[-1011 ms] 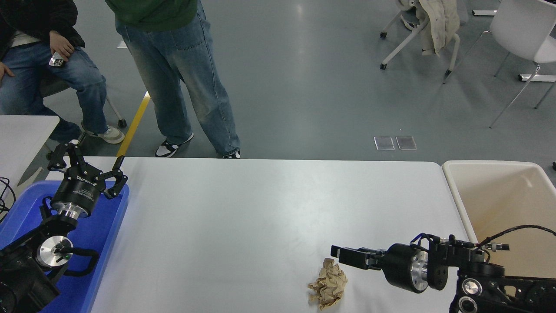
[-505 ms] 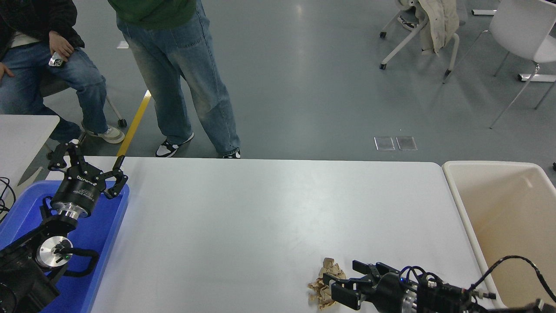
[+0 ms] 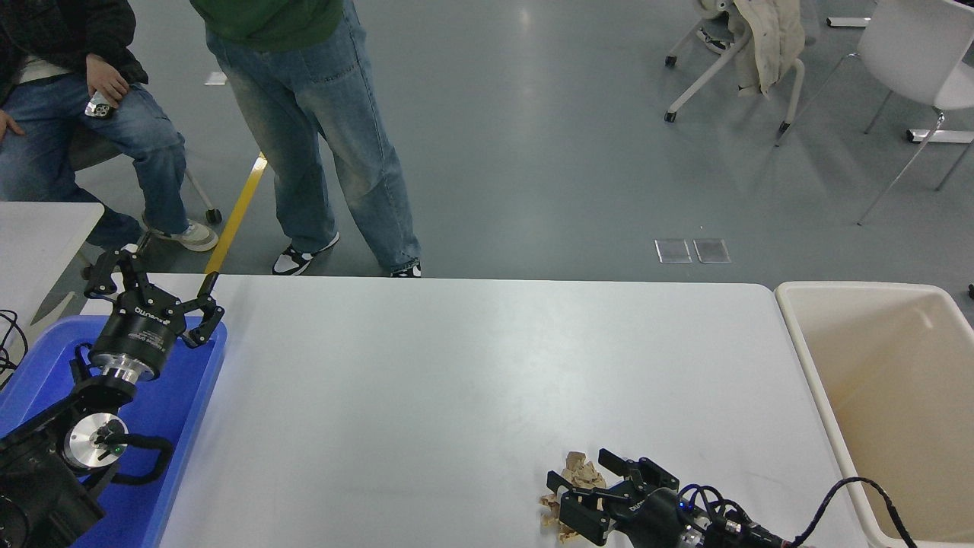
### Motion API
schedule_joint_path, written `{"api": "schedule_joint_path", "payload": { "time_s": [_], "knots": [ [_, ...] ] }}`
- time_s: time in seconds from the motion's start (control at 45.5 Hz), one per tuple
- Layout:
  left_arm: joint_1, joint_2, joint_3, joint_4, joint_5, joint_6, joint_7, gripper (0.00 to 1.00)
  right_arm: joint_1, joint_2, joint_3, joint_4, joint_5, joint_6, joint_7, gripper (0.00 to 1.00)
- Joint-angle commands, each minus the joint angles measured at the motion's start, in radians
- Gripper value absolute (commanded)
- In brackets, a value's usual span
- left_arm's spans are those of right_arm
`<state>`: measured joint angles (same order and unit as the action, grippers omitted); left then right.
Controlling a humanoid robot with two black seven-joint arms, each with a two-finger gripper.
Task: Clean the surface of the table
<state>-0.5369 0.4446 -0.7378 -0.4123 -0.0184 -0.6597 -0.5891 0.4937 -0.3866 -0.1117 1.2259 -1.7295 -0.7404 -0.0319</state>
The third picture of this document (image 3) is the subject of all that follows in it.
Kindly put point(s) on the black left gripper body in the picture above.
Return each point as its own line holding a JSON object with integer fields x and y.
{"x": 141, "y": 335}

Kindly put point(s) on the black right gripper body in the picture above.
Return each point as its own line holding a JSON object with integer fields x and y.
{"x": 650, "y": 521}

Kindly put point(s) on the tan paper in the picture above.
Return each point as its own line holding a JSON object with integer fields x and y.
{"x": 582, "y": 470}

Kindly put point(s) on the white smartphone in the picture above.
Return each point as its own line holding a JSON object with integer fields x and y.
{"x": 99, "y": 106}

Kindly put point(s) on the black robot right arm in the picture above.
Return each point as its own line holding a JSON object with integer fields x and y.
{"x": 730, "y": 533}

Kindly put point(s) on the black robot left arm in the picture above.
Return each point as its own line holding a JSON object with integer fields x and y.
{"x": 38, "y": 495}

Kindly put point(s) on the person's right hand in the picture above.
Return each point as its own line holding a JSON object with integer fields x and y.
{"x": 9, "y": 122}

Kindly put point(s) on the person's left hand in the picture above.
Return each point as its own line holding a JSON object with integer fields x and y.
{"x": 108, "y": 76}

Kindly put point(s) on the blue plastic tray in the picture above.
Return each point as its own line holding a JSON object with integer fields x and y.
{"x": 175, "y": 396}

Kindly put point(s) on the small white table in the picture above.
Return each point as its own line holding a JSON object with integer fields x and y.
{"x": 38, "y": 243}

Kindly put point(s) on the clear floor plate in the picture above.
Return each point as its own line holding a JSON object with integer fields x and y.
{"x": 712, "y": 250}
{"x": 673, "y": 250}

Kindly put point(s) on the large pale plastic bin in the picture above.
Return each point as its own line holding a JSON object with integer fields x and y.
{"x": 875, "y": 365}

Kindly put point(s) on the beige jacket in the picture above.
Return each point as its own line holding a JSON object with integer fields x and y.
{"x": 768, "y": 38}

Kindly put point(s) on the white table foot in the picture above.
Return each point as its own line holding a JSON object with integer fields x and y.
{"x": 943, "y": 136}
{"x": 845, "y": 21}

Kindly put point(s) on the white shell chair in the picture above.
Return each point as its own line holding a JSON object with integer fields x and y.
{"x": 913, "y": 46}

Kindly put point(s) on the white frame chair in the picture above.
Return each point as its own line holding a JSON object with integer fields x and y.
{"x": 708, "y": 74}

